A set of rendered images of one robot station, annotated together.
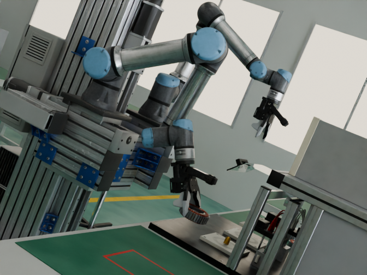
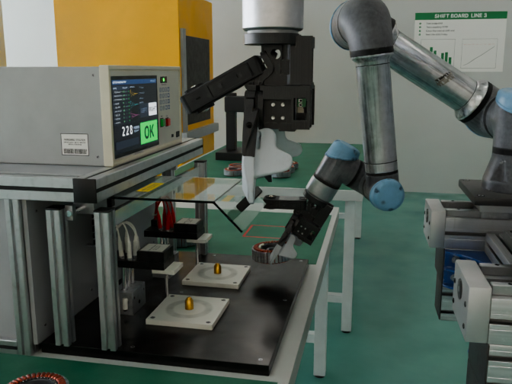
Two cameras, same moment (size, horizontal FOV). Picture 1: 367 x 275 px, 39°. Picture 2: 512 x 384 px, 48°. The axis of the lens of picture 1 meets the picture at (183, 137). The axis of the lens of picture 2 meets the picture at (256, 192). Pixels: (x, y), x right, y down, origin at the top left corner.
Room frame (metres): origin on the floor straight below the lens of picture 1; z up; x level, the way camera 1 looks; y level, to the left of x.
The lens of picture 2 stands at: (3.31, -0.52, 1.31)
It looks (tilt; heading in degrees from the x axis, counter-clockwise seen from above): 12 degrees down; 167
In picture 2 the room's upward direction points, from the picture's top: straight up
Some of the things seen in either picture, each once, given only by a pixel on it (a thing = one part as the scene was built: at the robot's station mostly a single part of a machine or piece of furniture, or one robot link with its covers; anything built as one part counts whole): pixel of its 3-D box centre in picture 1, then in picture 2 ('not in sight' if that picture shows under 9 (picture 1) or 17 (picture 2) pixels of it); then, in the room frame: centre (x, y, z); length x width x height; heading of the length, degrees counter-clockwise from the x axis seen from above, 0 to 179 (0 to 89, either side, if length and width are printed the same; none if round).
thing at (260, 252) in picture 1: (262, 258); (165, 264); (1.80, -0.42, 0.80); 0.07 x 0.05 x 0.06; 155
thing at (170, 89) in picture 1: (165, 87); not in sight; (2.60, 0.18, 1.20); 0.13 x 0.12 x 0.14; 165
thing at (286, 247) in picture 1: (280, 251); (129, 296); (2.02, -0.52, 0.80); 0.07 x 0.05 x 0.06; 155
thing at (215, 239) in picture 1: (225, 245); (217, 274); (1.86, -0.29, 0.78); 0.15 x 0.15 x 0.01; 65
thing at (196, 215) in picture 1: (194, 213); (272, 251); (1.87, -0.14, 0.84); 0.11 x 0.11 x 0.04
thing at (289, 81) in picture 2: (266, 110); (278, 84); (2.60, -0.33, 1.29); 0.09 x 0.08 x 0.12; 67
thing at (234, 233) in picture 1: (246, 238); (189, 311); (2.08, -0.39, 0.78); 0.15 x 0.15 x 0.01; 65
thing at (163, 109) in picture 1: (155, 108); not in sight; (2.60, 0.18, 1.09); 0.15 x 0.15 x 0.10
